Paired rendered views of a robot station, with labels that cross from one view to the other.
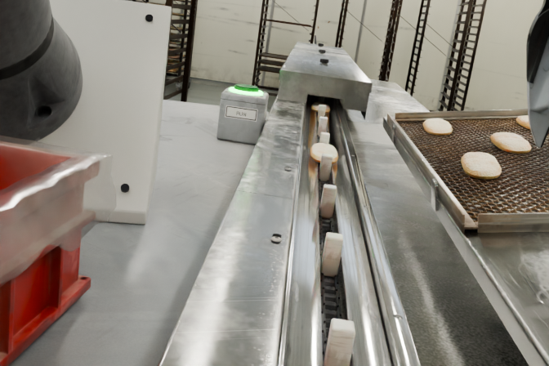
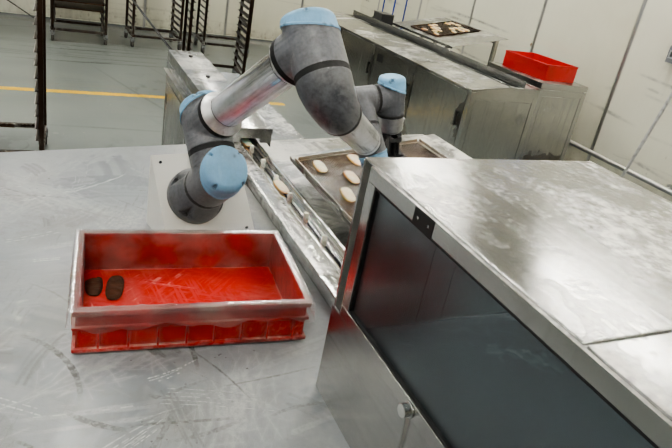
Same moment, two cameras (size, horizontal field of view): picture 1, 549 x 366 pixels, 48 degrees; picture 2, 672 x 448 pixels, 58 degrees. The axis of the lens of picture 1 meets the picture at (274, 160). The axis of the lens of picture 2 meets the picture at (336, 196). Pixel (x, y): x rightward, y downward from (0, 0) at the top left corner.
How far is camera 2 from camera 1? 1.25 m
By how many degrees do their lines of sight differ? 30
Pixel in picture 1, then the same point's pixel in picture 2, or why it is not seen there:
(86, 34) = not seen: hidden behind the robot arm
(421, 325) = not seen: hidden behind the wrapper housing
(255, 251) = (309, 245)
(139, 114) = (241, 199)
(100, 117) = (229, 203)
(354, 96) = (264, 136)
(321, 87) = (248, 133)
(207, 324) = (320, 267)
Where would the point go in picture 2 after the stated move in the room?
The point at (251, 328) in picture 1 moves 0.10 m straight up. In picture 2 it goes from (328, 266) to (335, 231)
